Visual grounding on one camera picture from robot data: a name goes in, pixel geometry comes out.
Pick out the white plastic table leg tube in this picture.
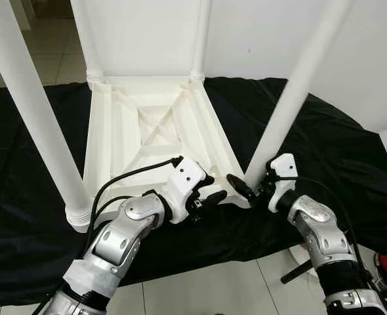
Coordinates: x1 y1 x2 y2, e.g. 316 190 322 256
71 0 107 84
0 0 93 232
190 0 213 83
245 0 353 189

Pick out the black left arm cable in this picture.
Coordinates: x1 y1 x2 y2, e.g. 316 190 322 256
82 156 184 258

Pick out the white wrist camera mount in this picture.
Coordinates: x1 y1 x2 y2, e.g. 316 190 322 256
267 153 300 213
161 156 211 224

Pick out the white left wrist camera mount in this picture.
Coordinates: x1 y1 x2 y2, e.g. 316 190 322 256
161 156 211 224

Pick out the black tablecloth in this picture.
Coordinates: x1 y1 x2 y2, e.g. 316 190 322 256
0 77 387 306

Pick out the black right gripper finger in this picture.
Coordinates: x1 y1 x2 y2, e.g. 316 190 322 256
226 173 255 200

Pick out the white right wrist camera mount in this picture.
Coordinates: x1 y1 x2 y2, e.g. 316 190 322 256
267 153 300 213

